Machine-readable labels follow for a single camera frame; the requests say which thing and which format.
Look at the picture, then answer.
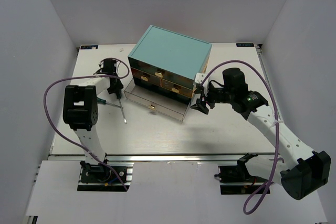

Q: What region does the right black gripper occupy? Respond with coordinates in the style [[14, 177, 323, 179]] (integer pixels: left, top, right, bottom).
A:
[[190, 83, 234, 114]]

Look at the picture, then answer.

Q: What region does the large green-handled screwdriver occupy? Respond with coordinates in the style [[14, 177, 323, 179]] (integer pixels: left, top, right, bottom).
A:
[[118, 97, 127, 124]]

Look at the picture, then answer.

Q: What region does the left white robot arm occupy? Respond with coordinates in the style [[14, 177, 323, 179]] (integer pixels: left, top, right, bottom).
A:
[[62, 58, 123, 182]]

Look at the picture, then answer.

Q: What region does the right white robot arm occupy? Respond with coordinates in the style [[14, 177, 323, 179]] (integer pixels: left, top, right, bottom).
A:
[[191, 68, 331, 200]]

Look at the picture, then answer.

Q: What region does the left blue corner label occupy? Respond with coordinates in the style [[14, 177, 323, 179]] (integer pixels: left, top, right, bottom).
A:
[[80, 45, 98, 50]]

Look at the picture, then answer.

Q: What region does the blue corner label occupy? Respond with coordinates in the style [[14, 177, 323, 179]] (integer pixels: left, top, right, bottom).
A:
[[236, 42, 255, 47], [80, 45, 98, 50]]

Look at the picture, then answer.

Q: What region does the teal drawer cabinet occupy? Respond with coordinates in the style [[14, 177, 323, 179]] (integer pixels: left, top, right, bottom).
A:
[[128, 25, 212, 103]]

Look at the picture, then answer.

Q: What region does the right blue corner label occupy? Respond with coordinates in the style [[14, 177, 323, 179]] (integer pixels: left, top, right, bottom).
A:
[[236, 42, 255, 47]]

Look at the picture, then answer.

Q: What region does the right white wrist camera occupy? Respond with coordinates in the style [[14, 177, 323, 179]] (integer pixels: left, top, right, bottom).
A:
[[194, 72, 206, 86]]

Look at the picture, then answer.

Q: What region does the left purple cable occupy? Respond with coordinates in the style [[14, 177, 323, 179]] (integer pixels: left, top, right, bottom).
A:
[[43, 57, 131, 192]]

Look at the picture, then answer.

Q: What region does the purple cable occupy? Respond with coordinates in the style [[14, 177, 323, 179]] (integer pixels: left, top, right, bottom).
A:
[[202, 60, 284, 215], [43, 57, 131, 192]]

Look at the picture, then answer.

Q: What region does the aluminium table edge rail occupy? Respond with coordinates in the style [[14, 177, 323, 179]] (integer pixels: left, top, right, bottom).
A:
[[47, 153, 274, 162]]

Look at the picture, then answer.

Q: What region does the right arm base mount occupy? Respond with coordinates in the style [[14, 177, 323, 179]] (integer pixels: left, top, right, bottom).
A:
[[214, 153, 266, 195]]

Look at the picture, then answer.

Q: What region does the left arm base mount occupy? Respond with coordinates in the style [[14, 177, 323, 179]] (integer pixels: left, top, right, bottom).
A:
[[77, 161, 133, 192]]

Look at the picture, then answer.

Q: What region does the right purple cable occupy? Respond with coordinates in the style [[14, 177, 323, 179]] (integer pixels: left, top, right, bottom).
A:
[[202, 60, 284, 215]]

